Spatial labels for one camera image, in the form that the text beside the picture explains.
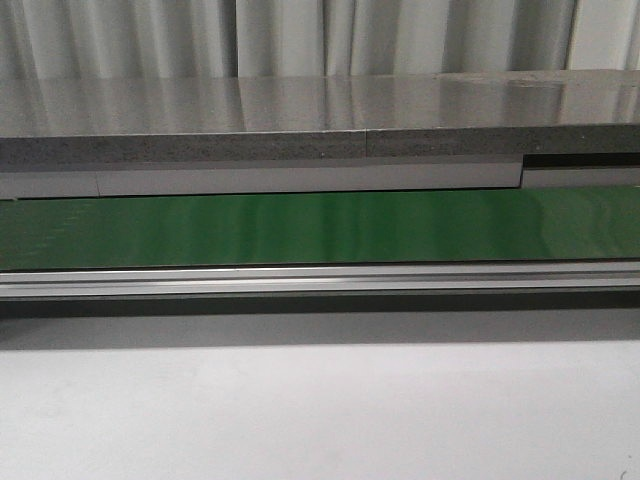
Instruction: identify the aluminium conveyor frame rail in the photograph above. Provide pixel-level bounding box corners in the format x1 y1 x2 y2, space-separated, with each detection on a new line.
1 260 639 319

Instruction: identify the grey stone counter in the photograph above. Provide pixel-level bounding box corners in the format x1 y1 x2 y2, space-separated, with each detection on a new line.
1 70 639 199

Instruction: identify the white curtain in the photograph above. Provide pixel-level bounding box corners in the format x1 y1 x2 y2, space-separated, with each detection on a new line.
1 1 639 79

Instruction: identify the green conveyor belt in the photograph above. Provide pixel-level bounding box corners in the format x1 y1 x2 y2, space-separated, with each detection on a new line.
1 186 639 271

